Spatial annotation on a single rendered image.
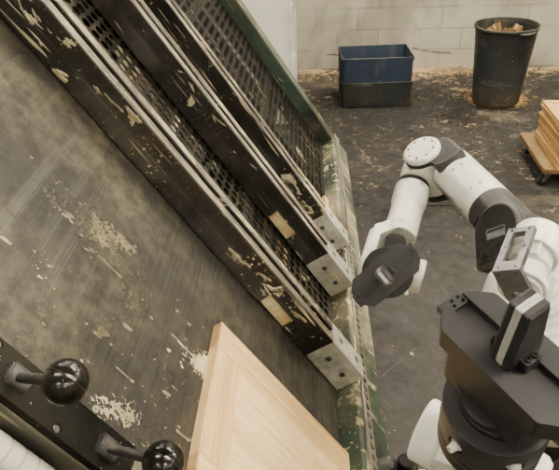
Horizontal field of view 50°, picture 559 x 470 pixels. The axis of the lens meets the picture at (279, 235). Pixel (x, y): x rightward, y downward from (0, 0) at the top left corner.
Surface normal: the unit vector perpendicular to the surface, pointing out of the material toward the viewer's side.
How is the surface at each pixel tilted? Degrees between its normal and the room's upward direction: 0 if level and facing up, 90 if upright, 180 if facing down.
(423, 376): 0
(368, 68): 90
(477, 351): 16
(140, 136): 90
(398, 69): 90
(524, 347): 100
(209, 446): 57
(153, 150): 90
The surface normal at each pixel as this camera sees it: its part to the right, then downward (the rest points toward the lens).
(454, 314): -0.13, -0.66
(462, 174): -0.50, -0.62
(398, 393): -0.04, -0.84
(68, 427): 0.82, -0.47
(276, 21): -0.08, 0.54
